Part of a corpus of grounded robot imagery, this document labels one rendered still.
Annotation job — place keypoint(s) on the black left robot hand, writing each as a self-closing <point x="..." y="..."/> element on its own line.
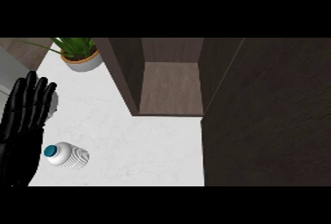
<point x="22" y="116"/>

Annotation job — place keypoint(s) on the open dark wooden cabinet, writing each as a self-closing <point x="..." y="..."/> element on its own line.
<point x="170" y="87"/>

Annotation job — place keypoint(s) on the dark wooden cabinet door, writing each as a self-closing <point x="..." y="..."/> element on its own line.
<point x="266" y="116"/>

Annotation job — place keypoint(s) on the white bottle with blue cap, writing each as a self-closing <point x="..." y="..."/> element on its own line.
<point x="68" y="156"/>

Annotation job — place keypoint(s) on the green plant in white pot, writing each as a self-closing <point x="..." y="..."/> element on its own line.
<point x="81" y="57"/>

